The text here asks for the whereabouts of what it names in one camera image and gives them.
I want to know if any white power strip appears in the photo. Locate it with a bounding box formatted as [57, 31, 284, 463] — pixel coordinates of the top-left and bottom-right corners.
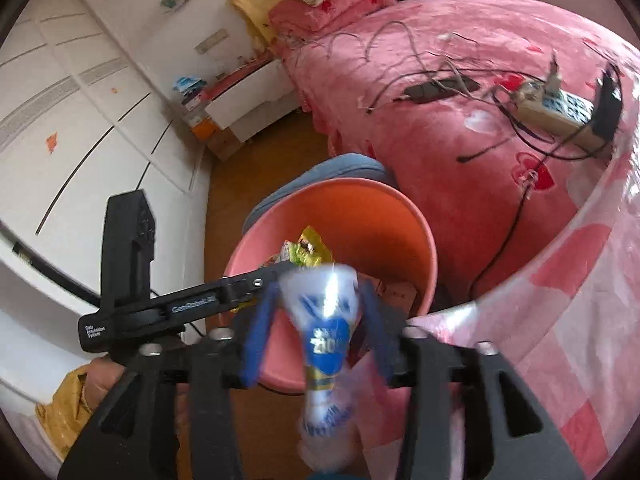
[512, 80, 594, 139]

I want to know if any pink bed blanket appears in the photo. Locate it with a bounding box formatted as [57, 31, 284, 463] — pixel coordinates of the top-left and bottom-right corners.
[273, 0, 639, 299]

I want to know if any folded pink blanket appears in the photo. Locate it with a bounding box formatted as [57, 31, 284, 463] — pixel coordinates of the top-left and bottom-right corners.
[267, 0, 399, 36]

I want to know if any pink plastic trash bucket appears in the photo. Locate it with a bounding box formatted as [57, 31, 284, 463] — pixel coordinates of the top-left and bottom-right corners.
[221, 176, 440, 394]

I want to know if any red white checkered plastic tablecloth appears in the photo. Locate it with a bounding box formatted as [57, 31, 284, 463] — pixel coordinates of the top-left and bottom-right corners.
[349, 104, 640, 480]

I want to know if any white wardrobe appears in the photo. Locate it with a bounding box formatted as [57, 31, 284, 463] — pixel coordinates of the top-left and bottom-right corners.
[0, 0, 212, 411]

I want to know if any white blue plastic wrapper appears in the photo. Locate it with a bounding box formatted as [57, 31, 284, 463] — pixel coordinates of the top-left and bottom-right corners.
[279, 264, 360, 474]

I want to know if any person's left hand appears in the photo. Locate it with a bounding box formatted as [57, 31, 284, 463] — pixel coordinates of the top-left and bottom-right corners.
[84, 356, 125, 411]

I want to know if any black power adapter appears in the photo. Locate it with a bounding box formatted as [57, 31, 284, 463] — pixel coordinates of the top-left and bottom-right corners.
[590, 63, 624, 143]

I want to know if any white nightstand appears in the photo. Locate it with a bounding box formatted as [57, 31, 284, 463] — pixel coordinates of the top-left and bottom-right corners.
[181, 58, 299, 160]

